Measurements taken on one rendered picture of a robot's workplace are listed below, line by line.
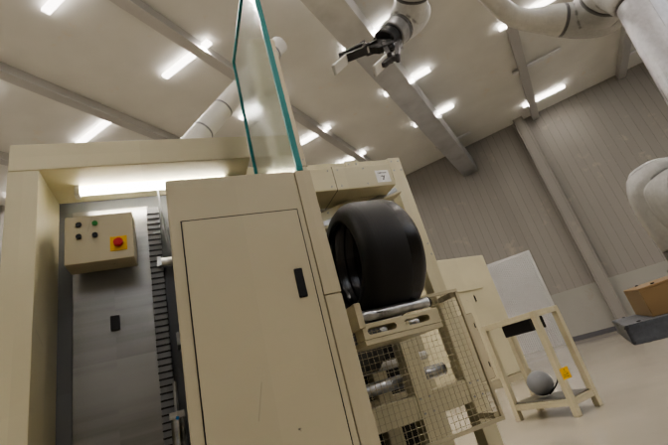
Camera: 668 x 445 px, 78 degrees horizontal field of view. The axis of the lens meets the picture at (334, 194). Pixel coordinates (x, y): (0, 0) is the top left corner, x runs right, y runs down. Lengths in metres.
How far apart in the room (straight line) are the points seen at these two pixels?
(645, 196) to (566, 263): 12.41
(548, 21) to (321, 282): 1.04
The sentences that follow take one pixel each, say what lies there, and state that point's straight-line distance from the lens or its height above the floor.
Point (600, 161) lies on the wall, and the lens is 14.26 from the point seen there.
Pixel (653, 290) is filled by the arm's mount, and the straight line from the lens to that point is 1.17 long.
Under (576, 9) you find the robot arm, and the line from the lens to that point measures 1.54.
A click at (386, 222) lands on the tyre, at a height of 1.25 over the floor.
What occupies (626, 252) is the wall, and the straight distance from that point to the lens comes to 13.75.
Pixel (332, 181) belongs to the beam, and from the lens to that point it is 2.33.
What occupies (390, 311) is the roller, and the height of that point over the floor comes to 0.89.
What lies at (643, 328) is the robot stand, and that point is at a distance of 1.09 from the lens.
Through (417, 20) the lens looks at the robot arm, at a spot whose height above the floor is 1.60.
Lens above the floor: 0.70
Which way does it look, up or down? 23 degrees up
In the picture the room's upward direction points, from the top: 16 degrees counter-clockwise
